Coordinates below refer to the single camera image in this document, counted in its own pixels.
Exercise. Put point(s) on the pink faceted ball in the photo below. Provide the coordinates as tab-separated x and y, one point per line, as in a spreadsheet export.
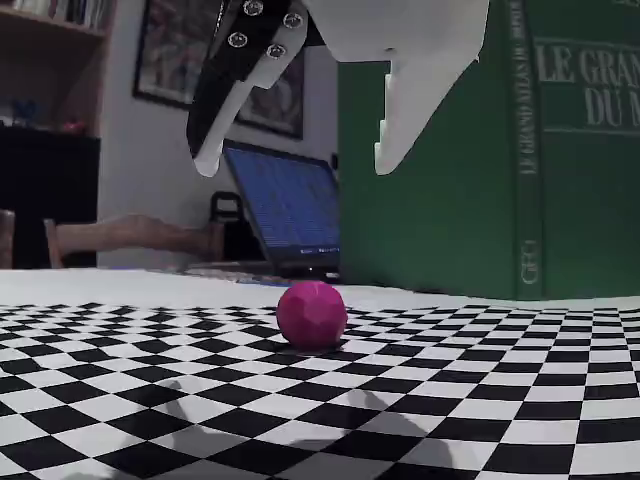
311	315

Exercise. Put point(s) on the large green atlas book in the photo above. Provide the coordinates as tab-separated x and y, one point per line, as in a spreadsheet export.
450	225

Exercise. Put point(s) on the framed wall picture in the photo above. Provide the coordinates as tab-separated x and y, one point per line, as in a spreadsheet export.
280	110
165	50

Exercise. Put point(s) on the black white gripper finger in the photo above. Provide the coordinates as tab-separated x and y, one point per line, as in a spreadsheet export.
225	90

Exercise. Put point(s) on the checkerboard printed white sheet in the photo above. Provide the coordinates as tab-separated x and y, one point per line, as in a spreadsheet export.
450	400

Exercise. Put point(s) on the row of upright books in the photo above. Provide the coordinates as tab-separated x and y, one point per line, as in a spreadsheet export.
75	10

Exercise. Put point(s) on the open black laptop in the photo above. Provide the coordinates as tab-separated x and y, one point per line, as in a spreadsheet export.
290	210

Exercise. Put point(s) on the wooden bookshelf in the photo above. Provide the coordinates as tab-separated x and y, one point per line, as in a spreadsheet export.
50	60

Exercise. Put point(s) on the black cabinet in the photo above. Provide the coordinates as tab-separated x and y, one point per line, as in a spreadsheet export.
50	190

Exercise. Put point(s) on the small pink object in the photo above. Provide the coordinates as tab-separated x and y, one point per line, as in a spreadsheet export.
72	125

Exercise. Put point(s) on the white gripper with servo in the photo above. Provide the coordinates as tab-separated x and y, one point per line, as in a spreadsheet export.
400	35

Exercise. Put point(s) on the light wooden chair back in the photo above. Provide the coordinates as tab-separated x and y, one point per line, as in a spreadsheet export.
130	232

